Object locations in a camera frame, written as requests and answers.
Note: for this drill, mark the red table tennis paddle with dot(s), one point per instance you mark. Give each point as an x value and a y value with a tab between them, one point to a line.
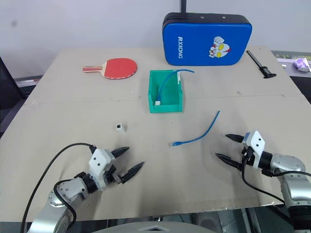
119	68

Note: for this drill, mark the blue padded kick pad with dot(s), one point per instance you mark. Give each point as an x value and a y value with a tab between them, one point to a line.
194	38

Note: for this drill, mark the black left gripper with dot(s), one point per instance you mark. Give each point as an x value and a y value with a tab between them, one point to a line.
112	175

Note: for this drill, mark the dark side desk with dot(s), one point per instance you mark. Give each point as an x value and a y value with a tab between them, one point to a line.
301	83

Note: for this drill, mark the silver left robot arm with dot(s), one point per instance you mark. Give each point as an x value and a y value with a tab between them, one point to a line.
65	189

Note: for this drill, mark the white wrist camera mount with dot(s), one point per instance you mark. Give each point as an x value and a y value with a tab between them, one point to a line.
98	160
256	145

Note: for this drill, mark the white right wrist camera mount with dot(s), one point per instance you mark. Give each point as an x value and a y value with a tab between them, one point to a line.
256	145

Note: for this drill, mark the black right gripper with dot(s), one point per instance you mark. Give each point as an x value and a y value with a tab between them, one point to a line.
247	157

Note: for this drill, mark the black plastic caliper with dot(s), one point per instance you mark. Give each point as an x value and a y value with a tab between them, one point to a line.
267	72

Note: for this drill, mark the purple white crumpled bag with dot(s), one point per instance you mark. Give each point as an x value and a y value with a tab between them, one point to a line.
302	64

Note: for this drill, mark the green plastic bin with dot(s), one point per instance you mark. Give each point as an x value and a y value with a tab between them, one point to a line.
170	97

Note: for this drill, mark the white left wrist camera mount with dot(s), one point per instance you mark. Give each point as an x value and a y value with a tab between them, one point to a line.
98	160

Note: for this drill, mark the black vertical pole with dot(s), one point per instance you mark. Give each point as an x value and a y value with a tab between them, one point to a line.
182	6

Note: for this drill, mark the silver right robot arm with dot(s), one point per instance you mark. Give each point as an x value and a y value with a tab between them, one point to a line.
289	165

